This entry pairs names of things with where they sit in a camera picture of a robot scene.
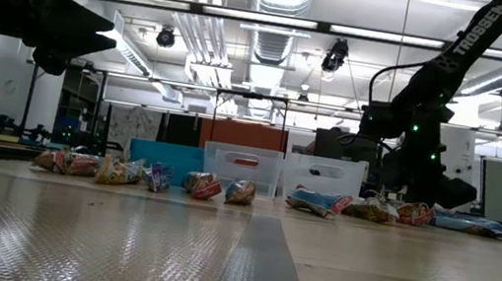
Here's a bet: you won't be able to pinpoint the clear plastic bin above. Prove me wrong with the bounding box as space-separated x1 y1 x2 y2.
278 150 371 211
197 140 286 200

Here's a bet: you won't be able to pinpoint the blue green granola bar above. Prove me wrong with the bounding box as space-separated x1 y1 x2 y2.
429 208 502 241

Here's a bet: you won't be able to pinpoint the dark storage rack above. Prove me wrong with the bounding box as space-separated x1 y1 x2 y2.
53 66 117 153

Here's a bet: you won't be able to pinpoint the blue brown granola bar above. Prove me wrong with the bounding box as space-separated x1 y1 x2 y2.
223 176 258 209

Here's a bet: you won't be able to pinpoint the blue white granola bar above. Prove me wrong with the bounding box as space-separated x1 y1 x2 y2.
141 160 177 196

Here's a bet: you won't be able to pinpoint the orange panel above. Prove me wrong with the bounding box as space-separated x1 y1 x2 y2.
197 115 291 162

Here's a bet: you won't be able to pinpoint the green yellow granola bar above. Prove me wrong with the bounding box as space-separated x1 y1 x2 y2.
341 186 403 227

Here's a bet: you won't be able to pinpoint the red green granola bar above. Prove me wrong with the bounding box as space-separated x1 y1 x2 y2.
52 146 106 180

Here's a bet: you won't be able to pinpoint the black metal frame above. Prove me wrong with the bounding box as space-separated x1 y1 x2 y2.
207 87 291 155

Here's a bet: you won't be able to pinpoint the blue plastic bin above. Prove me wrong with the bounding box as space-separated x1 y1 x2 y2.
124 137 208 191

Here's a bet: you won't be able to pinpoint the black monitor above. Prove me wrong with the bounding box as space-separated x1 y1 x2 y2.
311 124 383 169

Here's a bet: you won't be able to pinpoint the colourful snack bars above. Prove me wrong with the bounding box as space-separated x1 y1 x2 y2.
179 168 226 204

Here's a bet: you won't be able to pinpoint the black beam with light strips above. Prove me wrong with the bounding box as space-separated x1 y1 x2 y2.
95 0 502 61

